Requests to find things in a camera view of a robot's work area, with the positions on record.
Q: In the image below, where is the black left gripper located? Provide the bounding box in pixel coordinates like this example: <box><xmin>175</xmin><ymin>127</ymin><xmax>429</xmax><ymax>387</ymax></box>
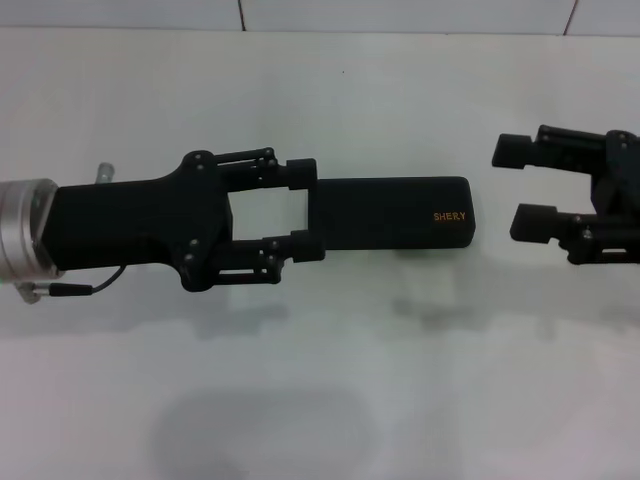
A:
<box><xmin>42</xmin><ymin>149</ymin><xmax>235</xmax><ymax>294</ymax></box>

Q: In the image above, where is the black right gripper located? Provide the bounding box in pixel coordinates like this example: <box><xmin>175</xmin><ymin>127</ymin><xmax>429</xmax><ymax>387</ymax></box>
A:
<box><xmin>491</xmin><ymin>124</ymin><xmax>640</xmax><ymax>267</ymax></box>

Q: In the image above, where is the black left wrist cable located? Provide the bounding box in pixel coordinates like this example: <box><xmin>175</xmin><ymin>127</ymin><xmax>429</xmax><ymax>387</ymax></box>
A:
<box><xmin>17</xmin><ymin>264</ymin><xmax>127</xmax><ymax>305</ymax></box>

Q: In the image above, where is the black glasses case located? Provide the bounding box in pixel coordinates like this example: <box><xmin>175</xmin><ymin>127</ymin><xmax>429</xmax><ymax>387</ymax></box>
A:
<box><xmin>307</xmin><ymin>175</ymin><xmax>476</xmax><ymax>253</ymax></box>

